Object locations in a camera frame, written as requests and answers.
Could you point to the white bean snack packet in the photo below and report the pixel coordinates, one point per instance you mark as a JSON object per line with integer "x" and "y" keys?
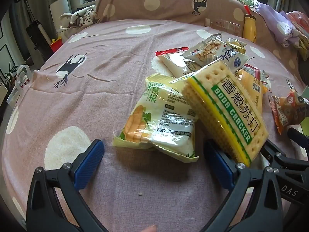
{"x": 205, "y": 50}

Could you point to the brown polka dot pillow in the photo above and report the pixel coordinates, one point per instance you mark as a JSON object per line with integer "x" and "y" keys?
{"x": 169, "y": 2}

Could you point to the black stick vacuum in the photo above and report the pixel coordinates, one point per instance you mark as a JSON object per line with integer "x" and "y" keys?
{"x": 36, "y": 31}

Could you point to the white plastic bag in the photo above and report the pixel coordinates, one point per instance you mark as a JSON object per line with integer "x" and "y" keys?
{"x": 19, "y": 82}

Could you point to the red silver snack packet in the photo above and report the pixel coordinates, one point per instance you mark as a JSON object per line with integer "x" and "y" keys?
{"x": 258, "y": 73}

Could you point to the orange-yellow snack packet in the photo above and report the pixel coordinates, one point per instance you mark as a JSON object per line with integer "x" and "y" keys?
{"x": 252, "y": 87}

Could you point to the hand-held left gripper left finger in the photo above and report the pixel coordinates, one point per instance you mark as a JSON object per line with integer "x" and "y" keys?
{"x": 89, "y": 164}

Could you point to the pink polka dot bedsheet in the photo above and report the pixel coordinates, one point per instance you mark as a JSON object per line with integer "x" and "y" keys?
{"x": 96, "y": 101}

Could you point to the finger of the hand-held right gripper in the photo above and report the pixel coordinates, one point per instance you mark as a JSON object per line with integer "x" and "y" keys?
{"x": 299, "y": 137}
{"x": 280, "y": 160}

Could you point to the striped white cloth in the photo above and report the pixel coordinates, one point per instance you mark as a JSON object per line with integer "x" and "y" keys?
{"x": 79, "y": 15}

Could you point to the gold snack wrapper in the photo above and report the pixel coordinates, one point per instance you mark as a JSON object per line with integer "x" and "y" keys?
{"x": 237, "y": 44}

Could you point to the green yellow corn snack packet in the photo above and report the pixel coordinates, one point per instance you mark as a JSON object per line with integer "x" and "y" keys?
{"x": 157, "y": 120}

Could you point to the purple polka dot cloth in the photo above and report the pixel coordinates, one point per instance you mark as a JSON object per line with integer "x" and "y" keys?
{"x": 277, "y": 26}

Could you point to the red bag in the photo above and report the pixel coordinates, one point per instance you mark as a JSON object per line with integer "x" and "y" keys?
{"x": 56, "y": 44}

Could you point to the person's left hand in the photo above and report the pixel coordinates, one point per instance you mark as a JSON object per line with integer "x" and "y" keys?
{"x": 148, "y": 229}

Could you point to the yellow bottle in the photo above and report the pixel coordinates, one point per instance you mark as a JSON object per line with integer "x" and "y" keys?
{"x": 249, "y": 27}

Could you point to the clear plastic bottle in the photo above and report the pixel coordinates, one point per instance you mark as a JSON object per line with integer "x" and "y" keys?
{"x": 222, "y": 24}

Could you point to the white blue snack packet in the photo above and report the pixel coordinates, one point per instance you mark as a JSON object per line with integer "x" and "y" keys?
{"x": 237, "y": 59}

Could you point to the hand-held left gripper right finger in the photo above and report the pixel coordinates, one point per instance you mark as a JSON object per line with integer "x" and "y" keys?
{"x": 217, "y": 166}

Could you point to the green potted plant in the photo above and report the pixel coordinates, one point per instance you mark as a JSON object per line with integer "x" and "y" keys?
{"x": 10, "y": 75}

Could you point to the red-edged white snack packet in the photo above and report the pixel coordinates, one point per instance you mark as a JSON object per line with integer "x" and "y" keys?
{"x": 172, "y": 64}

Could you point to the soda cracker packet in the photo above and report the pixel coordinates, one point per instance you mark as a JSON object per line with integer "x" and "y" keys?
{"x": 227, "y": 101}

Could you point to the orange puffed snack packet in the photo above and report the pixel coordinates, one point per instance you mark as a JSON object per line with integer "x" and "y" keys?
{"x": 287, "y": 111}

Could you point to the yellow printed cloth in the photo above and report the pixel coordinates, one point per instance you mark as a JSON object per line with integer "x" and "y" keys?
{"x": 304, "y": 46}

